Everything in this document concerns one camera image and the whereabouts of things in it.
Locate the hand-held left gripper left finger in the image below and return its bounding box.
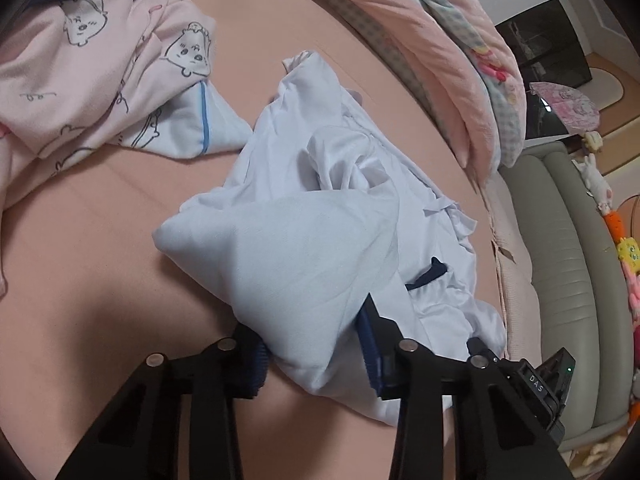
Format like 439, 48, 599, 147
55, 322, 272, 480

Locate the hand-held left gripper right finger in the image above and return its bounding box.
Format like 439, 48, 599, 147
356, 294, 576, 480

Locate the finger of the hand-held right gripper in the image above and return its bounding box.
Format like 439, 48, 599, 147
466, 336, 502, 364

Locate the white t-shirt with navy trim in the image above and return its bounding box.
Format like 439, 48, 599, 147
151, 49, 508, 429

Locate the grey-green sofa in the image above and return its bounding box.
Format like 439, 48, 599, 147
499, 139, 640, 447

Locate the pink plush toy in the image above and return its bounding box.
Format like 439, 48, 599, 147
624, 269, 640, 322

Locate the yellow plush toy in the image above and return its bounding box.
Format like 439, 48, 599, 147
614, 236, 640, 274

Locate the pink bed sheet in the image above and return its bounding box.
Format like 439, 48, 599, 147
0, 0, 506, 480

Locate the orange carrot toy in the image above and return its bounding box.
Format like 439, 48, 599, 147
601, 209, 627, 242

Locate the white rabbit plush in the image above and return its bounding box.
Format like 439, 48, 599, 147
571, 151, 616, 212

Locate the glossy black side table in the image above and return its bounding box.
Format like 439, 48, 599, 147
524, 94, 572, 142

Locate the beige floor mat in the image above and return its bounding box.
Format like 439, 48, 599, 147
586, 64, 627, 112

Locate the folded pink quilt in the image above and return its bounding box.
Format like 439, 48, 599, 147
276, 0, 528, 182

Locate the black television cabinet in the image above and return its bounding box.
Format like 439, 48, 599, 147
494, 0, 594, 92

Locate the pink cartoon print pajamas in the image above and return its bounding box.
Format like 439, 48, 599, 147
0, 0, 254, 297

